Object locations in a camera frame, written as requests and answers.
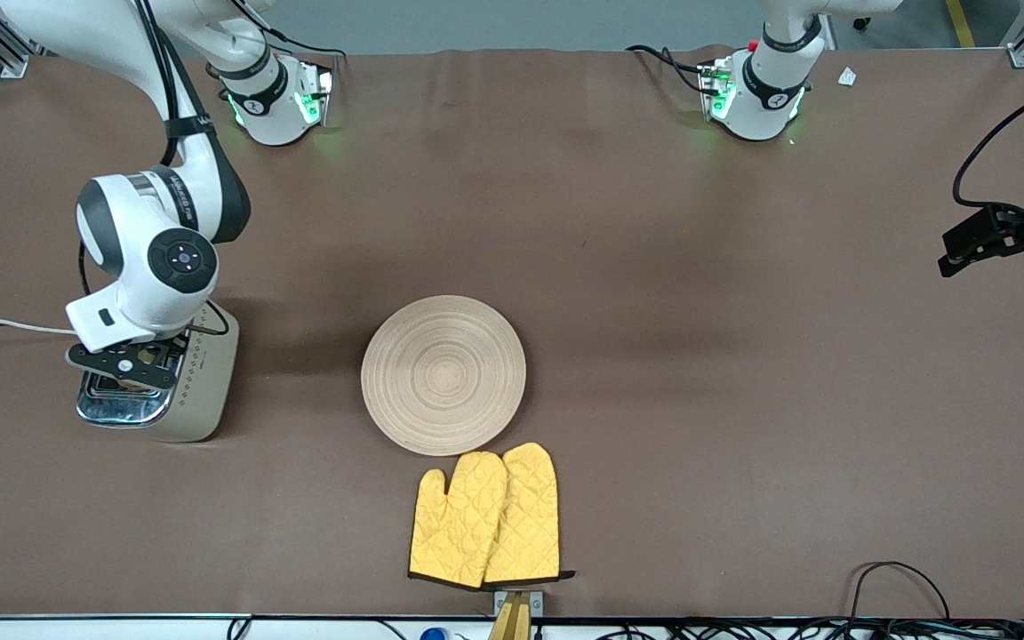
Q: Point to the small white paper scrap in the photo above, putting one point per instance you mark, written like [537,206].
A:
[847,76]

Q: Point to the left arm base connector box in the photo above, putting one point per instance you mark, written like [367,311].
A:
[716,89]

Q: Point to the black caster wheel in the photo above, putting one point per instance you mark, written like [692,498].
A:
[861,20]

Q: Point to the round wooden plate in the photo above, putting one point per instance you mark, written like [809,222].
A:
[444,375]

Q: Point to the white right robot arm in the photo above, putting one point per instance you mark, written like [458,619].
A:
[156,298]

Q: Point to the beige and chrome toaster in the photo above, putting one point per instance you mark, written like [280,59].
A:
[201,391]

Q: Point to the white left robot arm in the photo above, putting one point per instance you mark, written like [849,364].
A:
[774,98]

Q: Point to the yellow quilted oven mitt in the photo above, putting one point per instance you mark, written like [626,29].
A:
[530,516]
[454,524]

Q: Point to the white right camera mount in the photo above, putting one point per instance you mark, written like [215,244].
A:
[94,324]

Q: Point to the small metal bracket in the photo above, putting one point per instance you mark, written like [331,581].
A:
[537,604]

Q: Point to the small blue cap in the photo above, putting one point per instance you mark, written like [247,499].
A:
[433,635]

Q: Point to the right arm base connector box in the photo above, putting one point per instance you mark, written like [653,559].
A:
[315,93]

